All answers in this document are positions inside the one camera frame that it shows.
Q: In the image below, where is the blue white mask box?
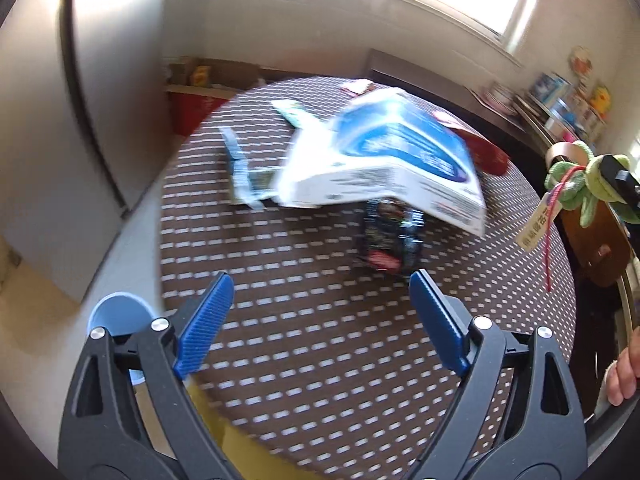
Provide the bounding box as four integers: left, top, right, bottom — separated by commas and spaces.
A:
273, 88, 486, 236

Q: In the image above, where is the brown polka dot tablecloth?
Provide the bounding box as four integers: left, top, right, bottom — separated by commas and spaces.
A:
160, 78, 588, 479

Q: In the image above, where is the light blue trash bucket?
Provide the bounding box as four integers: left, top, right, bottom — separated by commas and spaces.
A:
86, 292, 156, 387

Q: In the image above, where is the clear plastic wrapper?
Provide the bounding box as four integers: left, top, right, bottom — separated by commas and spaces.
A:
219, 126, 279, 211

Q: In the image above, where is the black snack wrapper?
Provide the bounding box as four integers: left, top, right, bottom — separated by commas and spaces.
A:
356, 198, 424, 276

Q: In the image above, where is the silver double door refrigerator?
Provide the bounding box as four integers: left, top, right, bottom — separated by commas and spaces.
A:
1, 0, 171, 300

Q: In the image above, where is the right hand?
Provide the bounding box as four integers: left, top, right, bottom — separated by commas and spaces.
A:
605, 327, 640, 406

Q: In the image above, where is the yellow trousers leg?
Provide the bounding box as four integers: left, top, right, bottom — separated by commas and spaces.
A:
186, 379, 320, 480

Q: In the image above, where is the green plush toy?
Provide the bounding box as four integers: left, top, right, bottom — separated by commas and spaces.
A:
544, 140, 639, 229

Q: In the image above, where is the small red snack packet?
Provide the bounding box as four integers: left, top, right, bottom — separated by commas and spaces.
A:
341, 79, 375, 96

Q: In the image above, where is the dark wooden cabinet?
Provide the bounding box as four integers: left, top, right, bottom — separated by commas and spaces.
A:
364, 48, 551, 162

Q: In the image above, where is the red cardboard box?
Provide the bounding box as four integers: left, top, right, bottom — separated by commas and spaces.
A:
165, 84, 235, 138

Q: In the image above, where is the dark red snack bag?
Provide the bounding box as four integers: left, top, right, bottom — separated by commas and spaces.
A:
432, 110, 510, 177

